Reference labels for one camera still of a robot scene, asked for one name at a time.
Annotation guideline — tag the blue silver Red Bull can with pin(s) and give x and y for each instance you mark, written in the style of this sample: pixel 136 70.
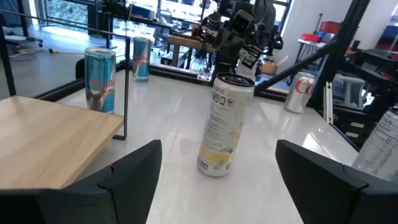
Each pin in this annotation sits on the blue silver Red Bull can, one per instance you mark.
pixel 100 81
pixel 141 59

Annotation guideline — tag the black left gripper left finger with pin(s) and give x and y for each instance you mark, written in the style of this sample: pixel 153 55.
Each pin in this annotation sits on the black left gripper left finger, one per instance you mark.
pixel 136 180

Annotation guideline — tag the wooden desk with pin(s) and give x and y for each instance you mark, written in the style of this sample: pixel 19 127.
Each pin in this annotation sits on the wooden desk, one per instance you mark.
pixel 183 41

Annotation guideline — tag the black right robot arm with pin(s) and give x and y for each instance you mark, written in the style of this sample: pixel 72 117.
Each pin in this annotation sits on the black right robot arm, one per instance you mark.
pixel 267 18

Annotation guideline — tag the silver Diet Coke can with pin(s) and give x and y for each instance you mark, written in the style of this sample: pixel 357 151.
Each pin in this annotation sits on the silver Diet Coke can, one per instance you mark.
pixel 298 93

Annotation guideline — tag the black arched clamp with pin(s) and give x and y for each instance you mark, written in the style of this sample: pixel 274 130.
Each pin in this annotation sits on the black arched clamp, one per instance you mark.
pixel 79 70

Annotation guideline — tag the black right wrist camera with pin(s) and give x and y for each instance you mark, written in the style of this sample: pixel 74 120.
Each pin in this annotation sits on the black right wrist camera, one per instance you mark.
pixel 241 21

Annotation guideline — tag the wooden shelf board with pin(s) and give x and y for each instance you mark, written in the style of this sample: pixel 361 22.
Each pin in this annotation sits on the wooden shelf board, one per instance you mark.
pixel 46 140

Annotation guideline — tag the white yellow Celsius can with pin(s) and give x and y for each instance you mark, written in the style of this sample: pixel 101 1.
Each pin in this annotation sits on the white yellow Celsius can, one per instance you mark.
pixel 224 130

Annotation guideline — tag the red storage bin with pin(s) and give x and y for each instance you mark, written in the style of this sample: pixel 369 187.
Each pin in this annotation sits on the red storage bin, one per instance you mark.
pixel 329 27
pixel 311 37

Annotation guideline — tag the silver red Celsius can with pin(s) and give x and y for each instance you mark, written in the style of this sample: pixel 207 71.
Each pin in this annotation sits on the silver red Celsius can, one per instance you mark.
pixel 379 146

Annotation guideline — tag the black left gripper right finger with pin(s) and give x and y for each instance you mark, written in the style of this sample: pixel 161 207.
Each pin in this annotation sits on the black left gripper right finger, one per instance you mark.
pixel 311 186

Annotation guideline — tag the black metal shelf frame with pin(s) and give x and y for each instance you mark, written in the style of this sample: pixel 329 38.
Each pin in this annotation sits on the black metal shelf frame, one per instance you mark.
pixel 127 93

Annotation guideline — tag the grey white office chair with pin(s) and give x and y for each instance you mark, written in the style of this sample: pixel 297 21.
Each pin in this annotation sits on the grey white office chair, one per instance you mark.
pixel 348 82

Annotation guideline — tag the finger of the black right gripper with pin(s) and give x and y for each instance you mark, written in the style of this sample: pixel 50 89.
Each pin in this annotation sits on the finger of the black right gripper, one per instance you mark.
pixel 250 56
pixel 211 28

